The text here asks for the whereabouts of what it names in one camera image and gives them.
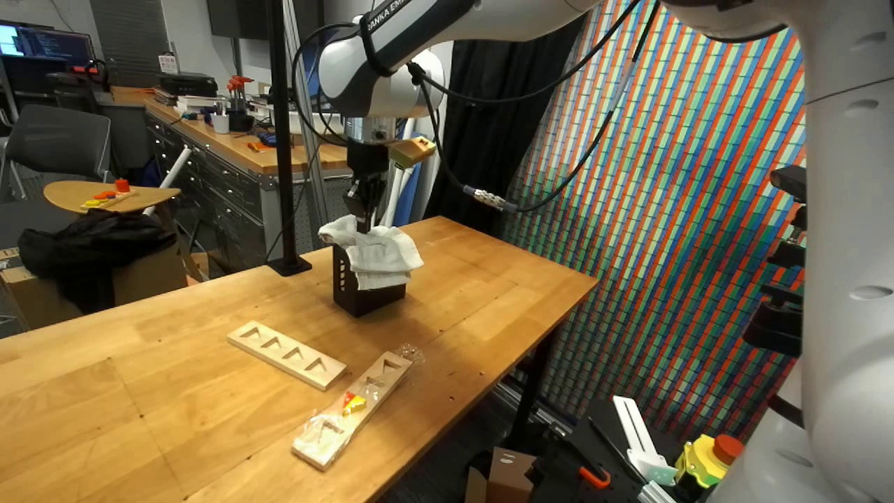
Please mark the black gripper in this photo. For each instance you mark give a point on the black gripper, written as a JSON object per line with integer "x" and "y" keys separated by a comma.
{"x": 366, "y": 176}

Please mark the white towel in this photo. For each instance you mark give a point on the white towel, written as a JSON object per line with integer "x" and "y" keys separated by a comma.
{"x": 379, "y": 251}

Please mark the black perforated box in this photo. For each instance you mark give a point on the black perforated box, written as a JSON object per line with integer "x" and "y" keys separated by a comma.
{"x": 358, "y": 296}

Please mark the cardboard box under bag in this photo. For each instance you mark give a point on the cardboard box under bag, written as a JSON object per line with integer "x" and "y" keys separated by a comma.
{"x": 154, "y": 275}

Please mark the plain cardboard box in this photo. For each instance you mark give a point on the plain cardboard box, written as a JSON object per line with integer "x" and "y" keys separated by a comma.
{"x": 504, "y": 475}

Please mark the white diagonal pole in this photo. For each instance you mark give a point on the white diagonal pole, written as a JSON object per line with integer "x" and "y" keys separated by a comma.
{"x": 400, "y": 198}

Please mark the black vertical pole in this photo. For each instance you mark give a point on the black vertical pole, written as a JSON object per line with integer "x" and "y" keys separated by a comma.
{"x": 284, "y": 139}

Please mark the wooden top workbench with drawers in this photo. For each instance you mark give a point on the wooden top workbench with drawers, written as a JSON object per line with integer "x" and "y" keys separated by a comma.
{"x": 232, "y": 184}

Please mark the wooden board with triangular slots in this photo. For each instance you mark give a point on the wooden board with triangular slots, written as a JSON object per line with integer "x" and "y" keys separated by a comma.
{"x": 288, "y": 353}

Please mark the black curtain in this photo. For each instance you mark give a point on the black curtain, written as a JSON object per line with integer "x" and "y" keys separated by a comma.
{"x": 489, "y": 139}

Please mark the red tool on workbench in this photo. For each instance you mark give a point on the red tool on workbench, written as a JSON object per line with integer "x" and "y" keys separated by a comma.
{"x": 239, "y": 98}

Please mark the yellow red puzzle piece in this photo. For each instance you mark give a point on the yellow red puzzle piece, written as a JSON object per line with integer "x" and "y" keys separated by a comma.
{"x": 352, "y": 402}

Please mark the red yellow toys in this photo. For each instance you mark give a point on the red yellow toys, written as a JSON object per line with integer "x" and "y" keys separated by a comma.
{"x": 109, "y": 191}

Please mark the black bag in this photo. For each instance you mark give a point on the black bag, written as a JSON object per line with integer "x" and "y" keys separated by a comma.
{"x": 85, "y": 251}

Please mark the round wooden stool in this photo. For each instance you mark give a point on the round wooden stool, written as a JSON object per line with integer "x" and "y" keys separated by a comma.
{"x": 64, "y": 195}

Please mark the multicoloured patterned backdrop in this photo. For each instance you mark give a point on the multicoloured patterned backdrop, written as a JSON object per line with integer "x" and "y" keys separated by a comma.
{"x": 671, "y": 281}

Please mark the dark office chair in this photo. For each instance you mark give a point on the dark office chair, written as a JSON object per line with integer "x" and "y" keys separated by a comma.
{"x": 57, "y": 139}

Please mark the blue lit computer monitor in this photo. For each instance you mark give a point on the blue lit computer monitor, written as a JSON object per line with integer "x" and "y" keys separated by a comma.
{"x": 42, "y": 42}

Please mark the yellow red emergency stop button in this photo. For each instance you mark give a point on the yellow red emergency stop button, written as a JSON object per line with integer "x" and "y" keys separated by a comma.
{"x": 707, "y": 462}

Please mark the tan wrist camera box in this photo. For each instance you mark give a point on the tan wrist camera box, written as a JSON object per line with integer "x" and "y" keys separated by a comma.
{"x": 412, "y": 152}

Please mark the white metal bracket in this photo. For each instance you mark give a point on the white metal bracket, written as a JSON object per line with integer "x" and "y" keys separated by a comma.
{"x": 637, "y": 436}

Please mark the black camera stand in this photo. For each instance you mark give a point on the black camera stand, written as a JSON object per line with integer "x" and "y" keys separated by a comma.
{"x": 778, "y": 315}

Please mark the black exterior camera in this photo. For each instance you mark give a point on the black exterior camera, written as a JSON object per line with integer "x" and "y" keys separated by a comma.
{"x": 785, "y": 183}

